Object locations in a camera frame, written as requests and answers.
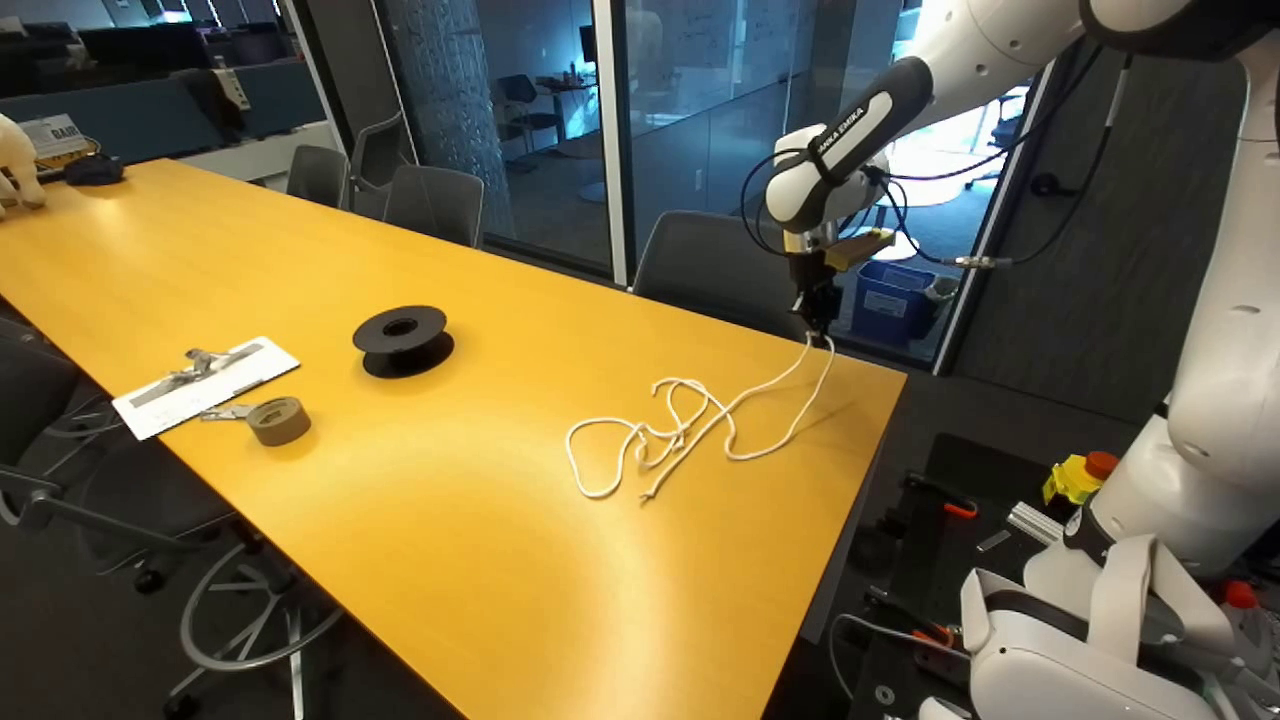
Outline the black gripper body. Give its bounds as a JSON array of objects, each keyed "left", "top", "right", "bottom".
[{"left": 789, "top": 236, "right": 849, "bottom": 306}]

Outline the thick white braided rope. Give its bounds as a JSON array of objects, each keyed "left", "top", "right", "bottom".
[{"left": 644, "top": 331, "right": 840, "bottom": 472}]

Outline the thin white rope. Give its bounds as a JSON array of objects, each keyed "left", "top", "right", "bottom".
[{"left": 558, "top": 377, "right": 740, "bottom": 508}]

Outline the blue bin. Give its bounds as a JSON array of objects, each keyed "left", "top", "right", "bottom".
[{"left": 853, "top": 255, "right": 960, "bottom": 352}]

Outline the black equipment case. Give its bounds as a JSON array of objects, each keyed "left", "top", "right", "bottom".
[{"left": 853, "top": 463, "right": 1071, "bottom": 720}]

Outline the yellow red stop button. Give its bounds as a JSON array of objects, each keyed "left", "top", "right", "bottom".
[{"left": 1040, "top": 449, "right": 1122, "bottom": 514}]

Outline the white VR headset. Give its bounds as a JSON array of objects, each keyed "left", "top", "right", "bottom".
[{"left": 957, "top": 531, "right": 1252, "bottom": 720}]

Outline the black plastic spool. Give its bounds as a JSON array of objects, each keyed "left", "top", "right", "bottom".
[{"left": 348, "top": 299, "right": 461, "bottom": 385}]

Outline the red capped bottle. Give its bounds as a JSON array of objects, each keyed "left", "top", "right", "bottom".
[{"left": 1216, "top": 578, "right": 1272, "bottom": 644}]

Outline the small grey chair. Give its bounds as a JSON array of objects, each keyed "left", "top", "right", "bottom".
[{"left": 284, "top": 142, "right": 354, "bottom": 211}]

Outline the grey tape roll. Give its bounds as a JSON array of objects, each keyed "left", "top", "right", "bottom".
[{"left": 244, "top": 394, "right": 314, "bottom": 449}]

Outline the small metal tool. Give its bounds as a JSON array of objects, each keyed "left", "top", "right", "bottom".
[{"left": 129, "top": 343, "right": 273, "bottom": 405}]

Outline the white paper sheet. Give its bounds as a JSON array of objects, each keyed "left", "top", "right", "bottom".
[{"left": 109, "top": 331, "right": 305, "bottom": 445}]

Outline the small black object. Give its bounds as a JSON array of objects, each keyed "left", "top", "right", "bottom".
[{"left": 58, "top": 154, "right": 129, "bottom": 193}]

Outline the white labelled box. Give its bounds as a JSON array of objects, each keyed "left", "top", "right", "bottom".
[{"left": 14, "top": 113, "right": 95, "bottom": 171}]

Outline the black office chair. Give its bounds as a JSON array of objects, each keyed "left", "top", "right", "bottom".
[{"left": 0, "top": 317, "right": 174, "bottom": 595}]

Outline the white bag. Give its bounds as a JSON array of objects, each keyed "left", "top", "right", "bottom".
[{"left": 0, "top": 113, "right": 50, "bottom": 217}]

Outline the tan wrist camera box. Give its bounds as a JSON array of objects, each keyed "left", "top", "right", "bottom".
[{"left": 823, "top": 230, "right": 895, "bottom": 272}]

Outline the white window frame post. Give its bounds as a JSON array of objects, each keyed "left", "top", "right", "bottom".
[{"left": 588, "top": 0, "right": 640, "bottom": 291}]

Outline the chair base with ring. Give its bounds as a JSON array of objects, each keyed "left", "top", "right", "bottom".
[{"left": 163, "top": 538, "right": 351, "bottom": 720}]

